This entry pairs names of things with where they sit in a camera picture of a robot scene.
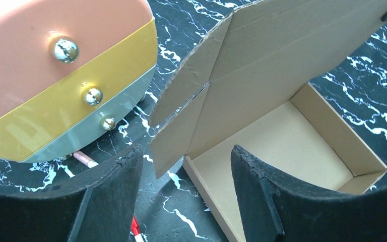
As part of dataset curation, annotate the brown cardboard box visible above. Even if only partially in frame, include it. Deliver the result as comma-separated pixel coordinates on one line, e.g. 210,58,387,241
150,1,387,241

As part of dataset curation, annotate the white pink marker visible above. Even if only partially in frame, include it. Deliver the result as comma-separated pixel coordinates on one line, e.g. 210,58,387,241
72,150,98,168

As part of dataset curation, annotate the round white drawer cabinet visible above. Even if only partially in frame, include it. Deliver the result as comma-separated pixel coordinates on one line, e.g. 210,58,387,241
0,0,157,163

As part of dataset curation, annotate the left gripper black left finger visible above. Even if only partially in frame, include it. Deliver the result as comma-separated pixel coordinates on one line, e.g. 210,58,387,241
0,144,143,241

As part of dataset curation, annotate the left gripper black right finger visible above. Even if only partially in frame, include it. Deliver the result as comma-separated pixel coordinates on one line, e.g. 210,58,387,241
231,145,387,241

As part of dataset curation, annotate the white marker red cap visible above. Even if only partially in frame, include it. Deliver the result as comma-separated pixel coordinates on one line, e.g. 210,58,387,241
131,216,144,242

